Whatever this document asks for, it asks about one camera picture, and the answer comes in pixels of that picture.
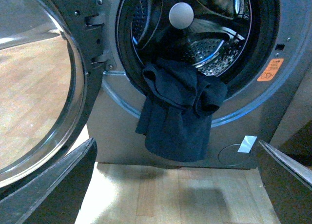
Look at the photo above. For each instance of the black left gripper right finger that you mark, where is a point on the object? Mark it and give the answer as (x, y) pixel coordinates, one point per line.
(288, 184)

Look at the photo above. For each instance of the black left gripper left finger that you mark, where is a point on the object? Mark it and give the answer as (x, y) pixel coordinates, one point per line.
(54, 195)

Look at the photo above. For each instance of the dark navy blue garment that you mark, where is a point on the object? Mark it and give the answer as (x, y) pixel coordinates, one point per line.
(177, 115)

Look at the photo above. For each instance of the washing machine round door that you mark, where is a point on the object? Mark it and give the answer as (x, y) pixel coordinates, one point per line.
(50, 77)

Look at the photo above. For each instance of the grey front-load washing machine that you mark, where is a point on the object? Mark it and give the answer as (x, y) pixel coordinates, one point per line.
(232, 39)

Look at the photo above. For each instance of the white paper label tag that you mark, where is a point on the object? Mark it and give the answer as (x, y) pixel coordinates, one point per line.
(247, 144)

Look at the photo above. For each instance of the orange warning sticker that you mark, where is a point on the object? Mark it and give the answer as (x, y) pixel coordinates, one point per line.
(271, 70)

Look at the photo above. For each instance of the white round drum cap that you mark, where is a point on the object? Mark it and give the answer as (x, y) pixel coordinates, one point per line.
(181, 15)

